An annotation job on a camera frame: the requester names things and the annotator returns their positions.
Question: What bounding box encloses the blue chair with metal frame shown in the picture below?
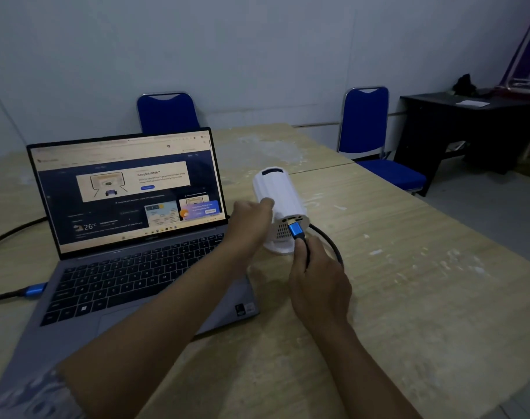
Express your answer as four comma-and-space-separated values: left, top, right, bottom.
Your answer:
337, 86, 427, 196
137, 92, 201, 135

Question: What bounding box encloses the black cable with blue plugs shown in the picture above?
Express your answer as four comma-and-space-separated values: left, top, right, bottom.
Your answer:
0, 216, 345, 304

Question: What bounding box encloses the grey laptop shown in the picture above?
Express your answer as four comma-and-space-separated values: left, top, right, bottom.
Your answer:
0, 127, 261, 406

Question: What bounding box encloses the white mini projector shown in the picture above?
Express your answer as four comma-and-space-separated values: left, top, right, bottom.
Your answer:
252, 167, 310, 255

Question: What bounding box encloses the person's left hand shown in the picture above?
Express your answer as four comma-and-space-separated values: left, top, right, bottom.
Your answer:
222, 197, 275, 263

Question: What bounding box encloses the black bag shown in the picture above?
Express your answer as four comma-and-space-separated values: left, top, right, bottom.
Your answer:
452, 73, 480, 96

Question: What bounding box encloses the patterned grey sleeve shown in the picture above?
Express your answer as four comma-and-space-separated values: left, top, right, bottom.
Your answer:
0, 365, 87, 419

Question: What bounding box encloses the person's right forearm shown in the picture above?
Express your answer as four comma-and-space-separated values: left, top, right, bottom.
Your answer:
299, 320, 424, 419

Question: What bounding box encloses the person's left forearm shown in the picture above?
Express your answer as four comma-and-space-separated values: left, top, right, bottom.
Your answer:
57, 240, 253, 419

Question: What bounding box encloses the black desk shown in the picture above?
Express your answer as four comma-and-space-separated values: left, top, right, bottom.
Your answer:
393, 89, 530, 198

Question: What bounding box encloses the person's right hand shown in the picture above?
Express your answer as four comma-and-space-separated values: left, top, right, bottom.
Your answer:
289, 234, 353, 333

